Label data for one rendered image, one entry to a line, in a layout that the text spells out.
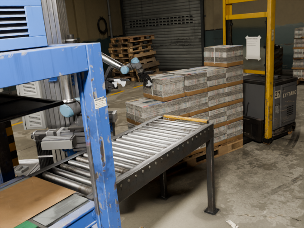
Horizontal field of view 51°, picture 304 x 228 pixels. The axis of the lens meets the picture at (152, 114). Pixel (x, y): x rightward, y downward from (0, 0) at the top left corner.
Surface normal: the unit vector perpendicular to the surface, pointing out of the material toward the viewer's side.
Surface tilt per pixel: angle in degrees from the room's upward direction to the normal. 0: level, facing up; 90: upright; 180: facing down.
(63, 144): 90
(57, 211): 0
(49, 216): 0
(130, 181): 90
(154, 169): 90
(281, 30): 90
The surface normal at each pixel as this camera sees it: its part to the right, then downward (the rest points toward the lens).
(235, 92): 0.57, 0.18
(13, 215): -0.07, -0.96
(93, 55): 0.80, 0.11
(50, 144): -0.05, 0.27
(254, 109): -0.82, 0.21
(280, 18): -0.59, 0.25
